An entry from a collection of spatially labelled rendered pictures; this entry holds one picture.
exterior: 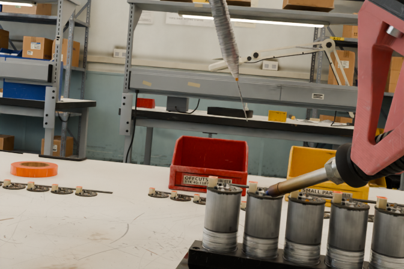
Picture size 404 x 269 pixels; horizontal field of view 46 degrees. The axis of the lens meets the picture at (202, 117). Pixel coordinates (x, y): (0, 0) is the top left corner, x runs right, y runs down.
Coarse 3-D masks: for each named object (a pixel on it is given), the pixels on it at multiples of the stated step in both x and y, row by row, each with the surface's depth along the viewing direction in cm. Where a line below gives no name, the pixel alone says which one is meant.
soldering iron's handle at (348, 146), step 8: (376, 136) 24; (384, 136) 23; (344, 144) 26; (336, 152) 25; (344, 152) 25; (336, 160) 25; (344, 160) 25; (400, 160) 23; (344, 168) 25; (352, 168) 25; (384, 168) 23; (392, 168) 23; (400, 168) 23; (344, 176) 25; (352, 176) 25; (360, 176) 25; (368, 176) 24; (376, 176) 24; (384, 176) 24; (352, 184) 25; (360, 184) 25
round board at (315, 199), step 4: (288, 196) 32; (300, 196) 31; (312, 196) 33; (316, 196) 33; (292, 200) 31; (296, 200) 31; (300, 200) 31; (304, 200) 31; (312, 200) 31; (316, 200) 31; (320, 200) 32; (324, 200) 32; (316, 204) 31; (320, 204) 31
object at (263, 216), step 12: (264, 192) 32; (252, 204) 32; (264, 204) 31; (276, 204) 31; (252, 216) 32; (264, 216) 31; (276, 216) 31; (252, 228) 32; (264, 228) 31; (276, 228) 32; (252, 240) 32; (264, 240) 31; (276, 240) 32; (252, 252) 32; (264, 252) 31; (276, 252) 32
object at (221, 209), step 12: (216, 192) 32; (216, 204) 32; (228, 204) 32; (204, 216) 33; (216, 216) 32; (228, 216) 32; (204, 228) 33; (216, 228) 32; (228, 228) 32; (204, 240) 32; (216, 240) 32; (228, 240) 32; (228, 252) 32
